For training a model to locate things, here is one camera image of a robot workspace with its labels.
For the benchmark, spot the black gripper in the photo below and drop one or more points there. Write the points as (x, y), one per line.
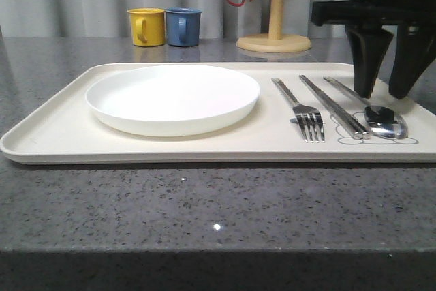
(364, 21)

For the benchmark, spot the silver metal spoon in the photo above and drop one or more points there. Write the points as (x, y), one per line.
(382, 121)

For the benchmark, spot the silver metal chopsticks pair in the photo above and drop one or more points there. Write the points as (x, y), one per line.
(351, 125)

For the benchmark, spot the silver metal fork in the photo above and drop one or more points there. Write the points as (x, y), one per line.
(308, 118)

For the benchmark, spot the white round plate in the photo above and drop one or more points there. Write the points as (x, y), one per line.
(173, 100)

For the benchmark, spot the wooden mug tree stand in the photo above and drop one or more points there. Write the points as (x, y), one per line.
(275, 41)

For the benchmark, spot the blue mug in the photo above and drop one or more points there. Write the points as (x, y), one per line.
(183, 26)

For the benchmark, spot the yellow mug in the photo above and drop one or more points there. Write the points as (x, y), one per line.
(147, 26)

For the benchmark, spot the cream rabbit print tray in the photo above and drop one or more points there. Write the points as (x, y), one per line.
(64, 131)

